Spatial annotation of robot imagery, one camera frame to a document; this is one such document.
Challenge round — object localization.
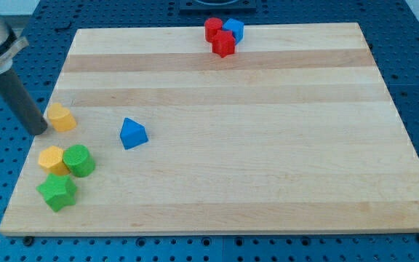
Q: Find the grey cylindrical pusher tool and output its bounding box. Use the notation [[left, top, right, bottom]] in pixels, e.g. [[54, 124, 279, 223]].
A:
[[0, 68, 48, 135]]

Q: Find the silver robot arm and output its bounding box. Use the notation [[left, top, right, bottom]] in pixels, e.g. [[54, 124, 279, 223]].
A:
[[0, 15, 48, 135]]

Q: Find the blue triangle block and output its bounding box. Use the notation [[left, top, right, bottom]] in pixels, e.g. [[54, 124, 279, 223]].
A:
[[119, 118, 148, 150]]

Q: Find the yellow heart block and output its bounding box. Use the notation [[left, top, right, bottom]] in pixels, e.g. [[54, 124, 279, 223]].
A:
[[47, 103, 77, 132]]

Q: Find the yellow hexagon block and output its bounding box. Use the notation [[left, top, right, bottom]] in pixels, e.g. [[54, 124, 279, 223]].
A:
[[38, 146, 70, 175]]

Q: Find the green cylinder block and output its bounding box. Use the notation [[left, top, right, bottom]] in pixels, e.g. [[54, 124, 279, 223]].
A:
[[63, 144, 95, 178]]

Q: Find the green star block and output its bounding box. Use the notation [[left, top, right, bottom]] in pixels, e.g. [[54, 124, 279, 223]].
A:
[[36, 173, 77, 212]]

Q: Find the wooden board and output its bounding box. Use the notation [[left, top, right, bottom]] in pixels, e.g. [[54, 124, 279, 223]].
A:
[[0, 23, 419, 237]]

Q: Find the red cylinder block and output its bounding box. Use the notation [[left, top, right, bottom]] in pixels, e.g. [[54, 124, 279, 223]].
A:
[[204, 17, 223, 43]]

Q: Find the red star block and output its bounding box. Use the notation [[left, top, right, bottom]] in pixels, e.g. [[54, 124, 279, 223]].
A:
[[212, 30, 236, 57]]

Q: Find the blue cube block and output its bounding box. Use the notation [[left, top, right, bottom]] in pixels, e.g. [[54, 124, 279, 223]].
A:
[[222, 18, 244, 44]]

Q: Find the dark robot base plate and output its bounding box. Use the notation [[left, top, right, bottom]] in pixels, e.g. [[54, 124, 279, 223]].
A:
[[178, 0, 257, 12]]

